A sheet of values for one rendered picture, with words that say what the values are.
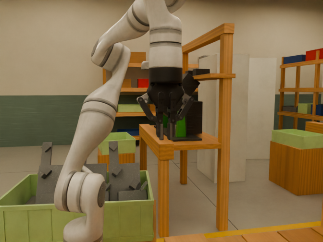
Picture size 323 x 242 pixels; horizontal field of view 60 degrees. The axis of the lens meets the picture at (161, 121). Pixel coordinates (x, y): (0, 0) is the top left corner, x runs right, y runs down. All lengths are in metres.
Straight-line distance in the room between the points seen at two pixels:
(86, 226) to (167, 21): 0.47
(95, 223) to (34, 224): 0.57
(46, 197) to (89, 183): 0.75
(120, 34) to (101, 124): 0.23
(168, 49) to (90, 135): 0.29
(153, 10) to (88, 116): 0.30
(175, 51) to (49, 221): 0.85
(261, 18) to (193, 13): 1.96
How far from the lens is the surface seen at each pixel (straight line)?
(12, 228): 1.26
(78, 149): 0.71
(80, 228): 0.70
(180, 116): 0.63
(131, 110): 6.80
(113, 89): 0.78
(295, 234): 1.18
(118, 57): 0.85
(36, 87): 7.47
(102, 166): 1.42
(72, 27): 7.48
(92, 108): 0.74
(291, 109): 7.49
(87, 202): 0.65
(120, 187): 1.38
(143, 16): 0.69
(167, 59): 0.60
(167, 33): 0.61
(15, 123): 7.64
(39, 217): 1.22
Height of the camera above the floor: 1.39
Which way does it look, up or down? 6 degrees down
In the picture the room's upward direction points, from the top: straight up
